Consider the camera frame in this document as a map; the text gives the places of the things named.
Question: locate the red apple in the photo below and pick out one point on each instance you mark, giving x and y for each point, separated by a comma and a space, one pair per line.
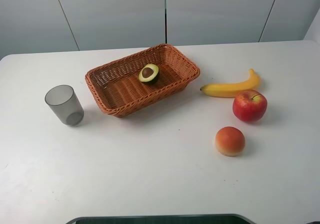
249, 105

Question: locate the halved avocado with pit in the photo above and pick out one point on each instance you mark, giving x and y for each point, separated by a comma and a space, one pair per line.
149, 74

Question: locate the yellow banana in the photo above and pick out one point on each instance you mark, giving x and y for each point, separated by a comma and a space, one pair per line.
230, 90

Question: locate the grey translucent plastic cup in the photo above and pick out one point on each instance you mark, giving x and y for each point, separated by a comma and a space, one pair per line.
64, 103

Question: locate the orange wicker basket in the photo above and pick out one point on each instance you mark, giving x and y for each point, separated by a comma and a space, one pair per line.
116, 87

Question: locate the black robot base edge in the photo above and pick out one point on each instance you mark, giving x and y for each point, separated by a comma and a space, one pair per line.
164, 219

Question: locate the orange peach fruit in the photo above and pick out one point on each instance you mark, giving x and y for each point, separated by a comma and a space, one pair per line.
230, 141

